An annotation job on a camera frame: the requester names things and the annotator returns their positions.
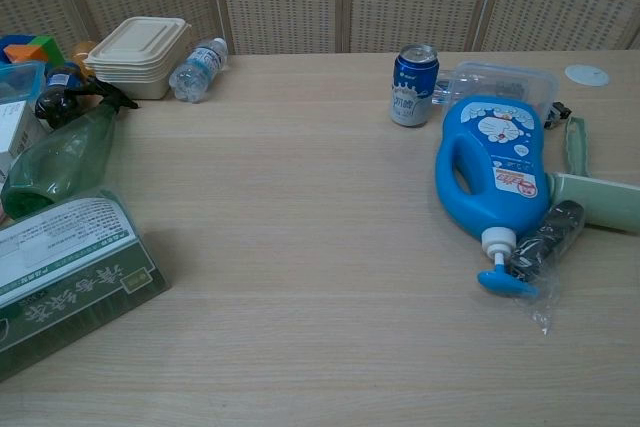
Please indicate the green spray bottle black trigger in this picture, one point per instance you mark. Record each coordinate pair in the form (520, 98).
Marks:
(65, 147)

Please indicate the small black binder clip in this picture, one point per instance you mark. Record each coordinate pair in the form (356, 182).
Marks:
(556, 114)

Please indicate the black item in plastic bag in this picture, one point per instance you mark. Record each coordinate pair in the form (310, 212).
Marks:
(547, 242)

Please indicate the clear plastic water bottle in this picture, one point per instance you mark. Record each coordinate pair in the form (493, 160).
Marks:
(198, 70)

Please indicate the clear blue plastic bin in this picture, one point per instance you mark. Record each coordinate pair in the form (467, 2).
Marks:
(17, 78)

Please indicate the clear plastic lidded container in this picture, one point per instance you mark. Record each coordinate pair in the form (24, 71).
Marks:
(505, 79)

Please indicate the colourful toy blocks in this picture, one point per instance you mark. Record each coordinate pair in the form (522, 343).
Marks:
(31, 48)

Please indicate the green printed tea box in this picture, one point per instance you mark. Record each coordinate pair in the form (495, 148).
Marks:
(75, 267)

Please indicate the pale green handled tool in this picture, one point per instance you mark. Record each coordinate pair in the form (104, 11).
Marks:
(607, 197)

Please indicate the beige stacked takeaway boxes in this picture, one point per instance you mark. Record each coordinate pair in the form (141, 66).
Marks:
(137, 59)

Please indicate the blue and white drink can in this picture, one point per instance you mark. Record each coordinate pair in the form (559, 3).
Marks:
(412, 89)

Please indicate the white round lid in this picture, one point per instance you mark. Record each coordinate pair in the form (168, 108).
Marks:
(587, 74)

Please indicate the white cardboard box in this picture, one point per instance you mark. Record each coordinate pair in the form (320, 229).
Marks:
(15, 134)

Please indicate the blue cartoon pump bottle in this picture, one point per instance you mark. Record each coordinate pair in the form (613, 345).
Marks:
(492, 167)

